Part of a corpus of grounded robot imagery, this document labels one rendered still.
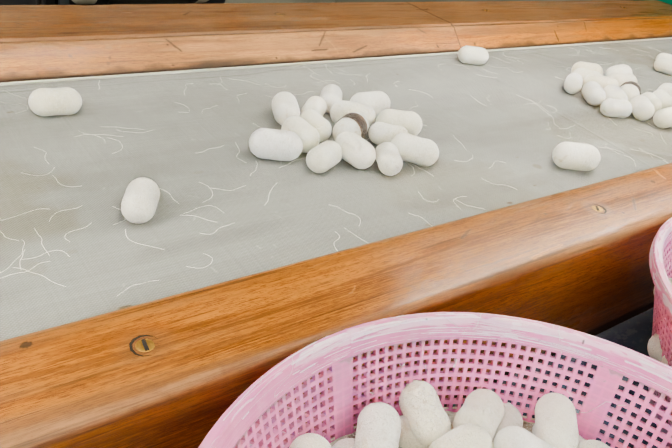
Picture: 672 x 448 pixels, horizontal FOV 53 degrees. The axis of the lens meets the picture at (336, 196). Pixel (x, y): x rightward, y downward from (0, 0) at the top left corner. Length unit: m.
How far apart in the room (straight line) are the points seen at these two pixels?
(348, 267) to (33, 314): 0.15
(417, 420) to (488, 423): 0.03
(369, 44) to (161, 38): 0.23
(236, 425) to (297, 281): 0.09
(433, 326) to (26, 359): 0.17
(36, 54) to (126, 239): 0.24
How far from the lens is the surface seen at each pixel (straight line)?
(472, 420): 0.31
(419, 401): 0.31
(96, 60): 0.59
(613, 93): 0.75
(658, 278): 0.41
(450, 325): 0.32
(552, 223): 0.43
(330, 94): 0.56
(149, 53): 0.61
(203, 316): 0.30
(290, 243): 0.39
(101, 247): 0.38
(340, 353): 0.29
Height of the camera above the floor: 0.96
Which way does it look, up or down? 29 degrees down
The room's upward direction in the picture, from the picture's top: 11 degrees clockwise
